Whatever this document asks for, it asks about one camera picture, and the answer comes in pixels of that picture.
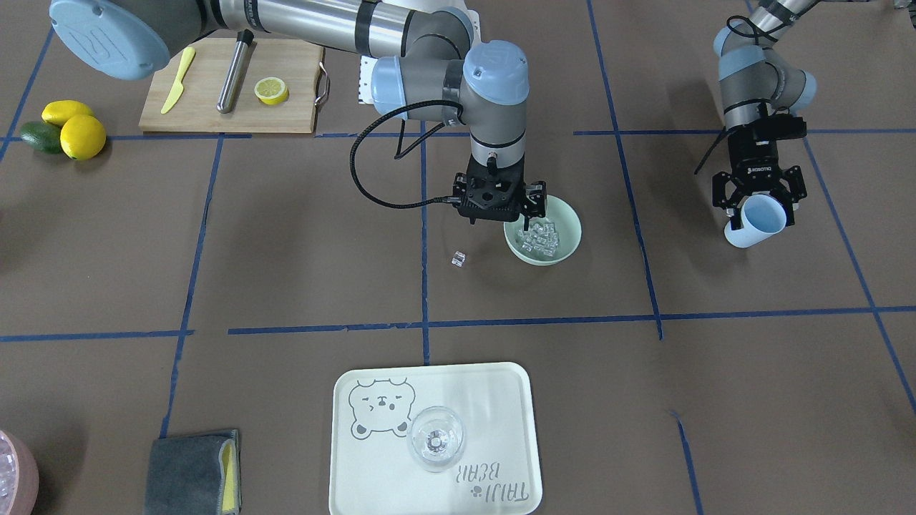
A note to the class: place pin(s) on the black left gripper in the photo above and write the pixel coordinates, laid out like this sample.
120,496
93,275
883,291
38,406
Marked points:
757,159

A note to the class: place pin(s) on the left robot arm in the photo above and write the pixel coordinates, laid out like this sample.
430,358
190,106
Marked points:
762,96

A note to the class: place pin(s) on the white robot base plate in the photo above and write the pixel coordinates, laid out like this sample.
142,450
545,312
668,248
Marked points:
411,51

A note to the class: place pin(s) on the green lime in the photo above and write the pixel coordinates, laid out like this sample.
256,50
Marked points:
42,136

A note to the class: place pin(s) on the pink bowl of ice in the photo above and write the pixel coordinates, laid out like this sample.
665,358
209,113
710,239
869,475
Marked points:
19,476

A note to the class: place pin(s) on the grey folded cloth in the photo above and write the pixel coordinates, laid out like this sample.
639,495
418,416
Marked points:
198,474

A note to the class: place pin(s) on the light blue plastic cup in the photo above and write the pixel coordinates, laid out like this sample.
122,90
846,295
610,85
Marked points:
760,217

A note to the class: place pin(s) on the clear wine glass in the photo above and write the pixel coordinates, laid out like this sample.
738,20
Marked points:
437,439

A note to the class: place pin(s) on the green ceramic bowl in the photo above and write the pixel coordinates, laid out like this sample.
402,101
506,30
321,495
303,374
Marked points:
567,226

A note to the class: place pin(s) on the halved lemon slice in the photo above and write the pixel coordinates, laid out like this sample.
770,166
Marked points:
271,91

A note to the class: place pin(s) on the yellow plastic knife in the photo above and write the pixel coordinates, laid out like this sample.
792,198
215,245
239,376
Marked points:
177,87

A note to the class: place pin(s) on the yellow lemon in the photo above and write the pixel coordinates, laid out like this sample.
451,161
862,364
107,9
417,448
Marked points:
82,137
58,113

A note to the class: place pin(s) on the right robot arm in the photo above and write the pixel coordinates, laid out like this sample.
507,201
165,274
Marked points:
134,39

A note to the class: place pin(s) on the cream bear tray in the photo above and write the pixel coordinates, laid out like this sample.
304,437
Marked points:
371,467

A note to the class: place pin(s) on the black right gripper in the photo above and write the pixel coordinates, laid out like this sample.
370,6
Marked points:
535,202

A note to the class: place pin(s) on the wooden cutting board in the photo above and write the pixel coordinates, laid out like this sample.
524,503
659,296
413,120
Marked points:
295,61

